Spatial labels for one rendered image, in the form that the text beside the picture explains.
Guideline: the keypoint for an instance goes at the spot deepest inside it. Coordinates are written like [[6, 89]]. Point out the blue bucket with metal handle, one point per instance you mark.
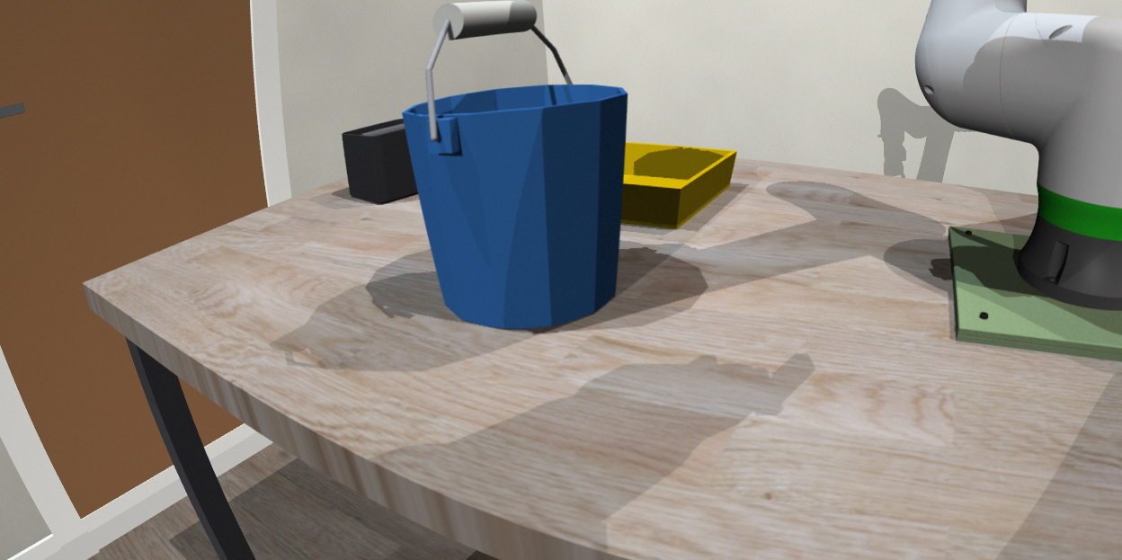
[[523, 219]]

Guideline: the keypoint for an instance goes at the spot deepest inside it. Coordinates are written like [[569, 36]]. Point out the yellow shallow tray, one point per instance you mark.
[[672, 197]]

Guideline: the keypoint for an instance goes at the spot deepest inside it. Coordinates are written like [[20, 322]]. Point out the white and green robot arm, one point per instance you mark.
[[1054, 81]]

